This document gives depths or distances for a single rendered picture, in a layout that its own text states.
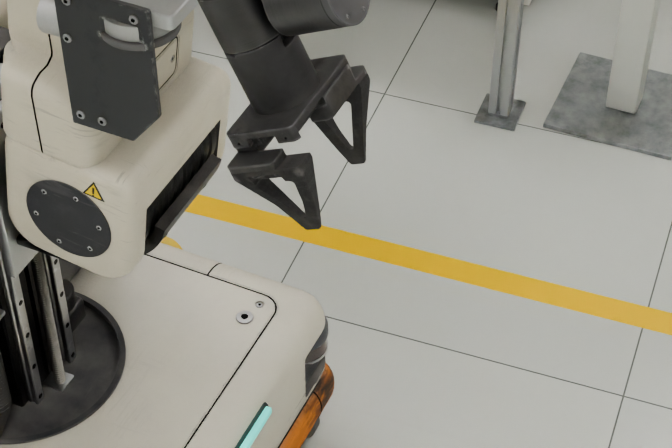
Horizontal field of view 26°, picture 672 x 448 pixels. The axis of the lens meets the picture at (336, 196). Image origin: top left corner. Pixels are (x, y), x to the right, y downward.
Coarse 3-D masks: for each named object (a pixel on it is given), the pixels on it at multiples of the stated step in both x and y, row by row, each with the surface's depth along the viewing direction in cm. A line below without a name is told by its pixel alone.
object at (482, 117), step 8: (488, 96) 286; (488, 104) 284; (520, 104) 284; (480, 112) 282; (512, 112) 282; (520, 112) 282; (480, 120) 280; (488, 120) 280; (496, 120) 280; (504, 120) 280; (512, 120) 280; (504, 128) 279; (512, 128) 278
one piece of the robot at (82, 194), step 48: (48, 48) 146; (48, 96) 144; (192, 96) 158; (48, 144) 148; (96, 144) 147; (144, 144) 152; (192, 144) 158; (48, 192) 153; (96, 192) 150; (144, 192) 150; (48, 240) 159; (96, 240) 154; (144, 240) 156
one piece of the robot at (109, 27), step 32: (64, 0) 131; (96, 0) 129; (128, 0) 129; (160, 0) 129; (192, 0) 130; (64, 32) 134; (96, 32) 132; (128, 32) 130; (160, 32) 130; (64, 64) 136; (96, 64) 135; (128, 64) 133; (96, 96) 137; (128, 96) 135; (96, 128) 140; (128, 128) 138
